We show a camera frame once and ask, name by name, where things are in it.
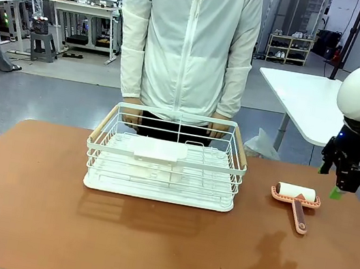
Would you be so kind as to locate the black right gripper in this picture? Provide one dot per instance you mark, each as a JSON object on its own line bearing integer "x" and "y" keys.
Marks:
{"x": 354, "y": 146}

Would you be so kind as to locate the pink lint roller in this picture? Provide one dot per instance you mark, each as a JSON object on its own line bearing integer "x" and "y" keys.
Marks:
{"x": 295, "y": 191}

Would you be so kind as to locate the person's left forearm white sleeve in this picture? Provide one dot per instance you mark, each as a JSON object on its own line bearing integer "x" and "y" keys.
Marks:
{"x": 234, "y": 88}

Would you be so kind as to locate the person's right forearm white sleeve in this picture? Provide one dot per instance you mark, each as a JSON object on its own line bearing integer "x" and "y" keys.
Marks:
{"x": 131, "y": 71}

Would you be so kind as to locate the person's left hand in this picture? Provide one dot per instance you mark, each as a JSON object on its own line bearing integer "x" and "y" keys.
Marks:
{"x": 220, "y": 125}

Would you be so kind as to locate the person's right hand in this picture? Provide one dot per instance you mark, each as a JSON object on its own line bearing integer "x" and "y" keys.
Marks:
{"x": 132, "y": 111}

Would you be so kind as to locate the clear plastic bag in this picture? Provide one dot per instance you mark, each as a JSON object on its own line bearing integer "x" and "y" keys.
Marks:
{"x": 262, "y": 145}

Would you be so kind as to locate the white rounded table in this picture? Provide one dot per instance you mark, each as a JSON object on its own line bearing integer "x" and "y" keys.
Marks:
{"x": 303, "y": 100}

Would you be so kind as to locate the black backpack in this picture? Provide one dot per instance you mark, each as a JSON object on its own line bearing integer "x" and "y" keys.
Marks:
{"x": 328, "y": 43}

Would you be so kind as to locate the wooden shoe shelf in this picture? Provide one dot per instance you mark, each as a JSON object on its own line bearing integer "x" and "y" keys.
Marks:
{"x": 289, "y": 49}

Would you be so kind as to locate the black tripod stand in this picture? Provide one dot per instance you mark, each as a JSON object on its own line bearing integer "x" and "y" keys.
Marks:
{"x": 349, "y": 42}

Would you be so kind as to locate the white plastic cutlery holder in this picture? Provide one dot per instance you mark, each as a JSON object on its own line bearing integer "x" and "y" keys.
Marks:
{"x": 158, "y": 149}

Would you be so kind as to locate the white drip tray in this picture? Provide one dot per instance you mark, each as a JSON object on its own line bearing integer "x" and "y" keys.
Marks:
{"x": 155, "y": 196}

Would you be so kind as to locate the person in white jacket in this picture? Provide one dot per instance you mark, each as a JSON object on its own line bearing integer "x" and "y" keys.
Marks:
{"x": 186, "y": 46}

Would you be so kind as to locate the grey plastic stool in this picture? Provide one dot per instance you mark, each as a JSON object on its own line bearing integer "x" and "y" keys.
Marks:
{"x": 42, "y": 46}

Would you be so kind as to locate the black mesh basket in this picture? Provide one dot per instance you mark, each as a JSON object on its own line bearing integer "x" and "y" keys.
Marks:
{"x": 40, "y": 26}

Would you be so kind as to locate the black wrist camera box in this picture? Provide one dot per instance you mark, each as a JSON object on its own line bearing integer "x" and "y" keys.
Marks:
{"x": 357, "y": 179}

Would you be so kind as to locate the white frame work table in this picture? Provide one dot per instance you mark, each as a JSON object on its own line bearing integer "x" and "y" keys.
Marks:
{"x": 83, "y": 9}

